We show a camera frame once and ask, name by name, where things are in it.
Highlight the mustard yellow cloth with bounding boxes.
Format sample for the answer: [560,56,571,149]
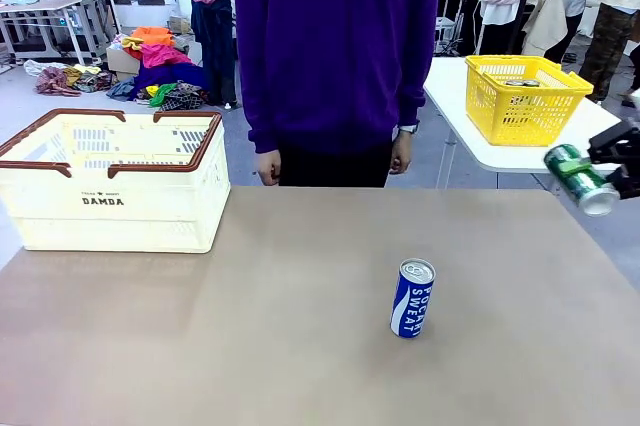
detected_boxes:
[61,64,102,88]

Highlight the white cloth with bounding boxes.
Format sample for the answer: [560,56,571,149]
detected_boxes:
[23,59,69,78]

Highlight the orange cloth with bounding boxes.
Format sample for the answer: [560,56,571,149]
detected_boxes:
[130,25,176,48]

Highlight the blue Pocari Sweat can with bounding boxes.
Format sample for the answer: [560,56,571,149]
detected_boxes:
[389,258,437,340]

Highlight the green soda can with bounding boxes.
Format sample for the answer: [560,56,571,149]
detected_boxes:
[543,143,619,218]

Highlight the grey blue cloth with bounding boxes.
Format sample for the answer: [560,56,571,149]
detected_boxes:
[105,76,137,101]

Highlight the person's left forearm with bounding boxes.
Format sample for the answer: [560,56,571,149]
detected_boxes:
[392,40,435,128]

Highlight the beige hanging coat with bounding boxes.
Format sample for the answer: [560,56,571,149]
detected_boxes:
[522,0,569,58]

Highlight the person in purple sweater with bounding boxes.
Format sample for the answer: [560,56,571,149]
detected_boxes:
[232,0,442,189]

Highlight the dark purple cloth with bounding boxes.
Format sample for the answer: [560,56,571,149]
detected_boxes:
[130,62,209,98]

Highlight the magenta cloth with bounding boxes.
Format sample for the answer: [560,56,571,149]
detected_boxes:
[138,43,194,70]

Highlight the cardboard box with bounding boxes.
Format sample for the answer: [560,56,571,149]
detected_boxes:
[105,43,144,82]

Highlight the grey frame work table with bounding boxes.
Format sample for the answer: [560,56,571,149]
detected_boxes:
[0,0,124,65]

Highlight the floral patterned cloth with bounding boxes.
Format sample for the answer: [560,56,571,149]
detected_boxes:
[33,65,82,98]

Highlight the black checkered cloth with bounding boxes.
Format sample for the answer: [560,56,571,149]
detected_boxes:
[158,83,205,112]

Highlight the white side table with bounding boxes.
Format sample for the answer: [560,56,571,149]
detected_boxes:
[423,55,625,192]

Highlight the cream shopping basket brown handles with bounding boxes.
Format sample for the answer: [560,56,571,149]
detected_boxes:
[0,108,232,254]

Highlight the yellow plastic basket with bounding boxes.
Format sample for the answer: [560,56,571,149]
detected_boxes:
[464,54,595,148]

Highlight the person's right hand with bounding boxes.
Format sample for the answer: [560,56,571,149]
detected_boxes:
[253,148,284,187]

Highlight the person's left hand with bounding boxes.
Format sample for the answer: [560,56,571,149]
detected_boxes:
[388,134,414,176]

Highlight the black slanted pole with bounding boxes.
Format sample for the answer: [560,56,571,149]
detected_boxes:
[507,0,544,56]

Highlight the green cloth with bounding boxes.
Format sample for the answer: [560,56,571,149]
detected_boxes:
[148,82,179,108]

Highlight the person's right forearm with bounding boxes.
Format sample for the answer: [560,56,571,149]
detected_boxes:
[247,55,282,155]

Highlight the white computer tower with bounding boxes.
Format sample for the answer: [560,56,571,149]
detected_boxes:
[438,16,457,55]

